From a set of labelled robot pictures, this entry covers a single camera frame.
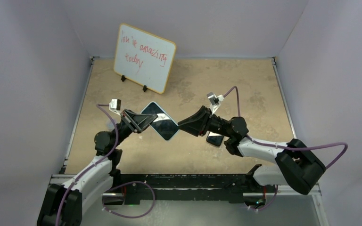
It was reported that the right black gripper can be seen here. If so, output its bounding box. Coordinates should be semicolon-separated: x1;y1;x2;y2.
177;106;232;137

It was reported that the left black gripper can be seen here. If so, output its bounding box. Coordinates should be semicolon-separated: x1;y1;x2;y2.
111;109;157;149

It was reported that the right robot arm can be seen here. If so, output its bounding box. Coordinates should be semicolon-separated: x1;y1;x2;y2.
178;106;326;195

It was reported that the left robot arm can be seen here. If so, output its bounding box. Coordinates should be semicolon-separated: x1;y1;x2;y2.
37;109;157;226

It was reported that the black phone in black case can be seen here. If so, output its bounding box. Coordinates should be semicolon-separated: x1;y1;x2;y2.
206;132;224;147

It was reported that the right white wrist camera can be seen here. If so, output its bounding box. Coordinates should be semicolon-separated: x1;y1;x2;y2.
207;92;224;114

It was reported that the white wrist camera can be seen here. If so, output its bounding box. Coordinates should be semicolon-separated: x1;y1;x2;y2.
207;92;224;114
109;99;121;113

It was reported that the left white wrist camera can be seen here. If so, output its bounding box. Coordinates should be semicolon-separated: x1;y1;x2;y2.
109;99;121;113

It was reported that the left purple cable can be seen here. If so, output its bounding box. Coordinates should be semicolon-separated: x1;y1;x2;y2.
54;104;156;226

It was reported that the purple cable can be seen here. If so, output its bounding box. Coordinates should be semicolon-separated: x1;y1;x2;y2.
223;86;349;213
54;104;156;226

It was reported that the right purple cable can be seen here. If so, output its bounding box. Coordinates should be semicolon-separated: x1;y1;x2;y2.
223;86;349;213

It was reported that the white board with orange frame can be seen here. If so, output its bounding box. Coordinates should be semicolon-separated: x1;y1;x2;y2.
113;23;177;94

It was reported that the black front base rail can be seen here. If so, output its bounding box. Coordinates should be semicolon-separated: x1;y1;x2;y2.
102;174;267;205

